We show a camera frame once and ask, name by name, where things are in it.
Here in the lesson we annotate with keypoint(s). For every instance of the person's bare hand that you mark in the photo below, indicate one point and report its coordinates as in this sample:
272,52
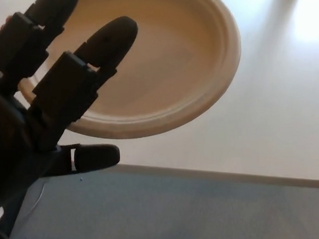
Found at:
5,19

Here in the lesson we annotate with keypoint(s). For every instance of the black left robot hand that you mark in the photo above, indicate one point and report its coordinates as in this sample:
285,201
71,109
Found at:
58,95

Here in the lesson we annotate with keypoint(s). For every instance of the beige round paper plate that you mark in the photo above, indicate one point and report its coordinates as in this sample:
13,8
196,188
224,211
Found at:
163,80

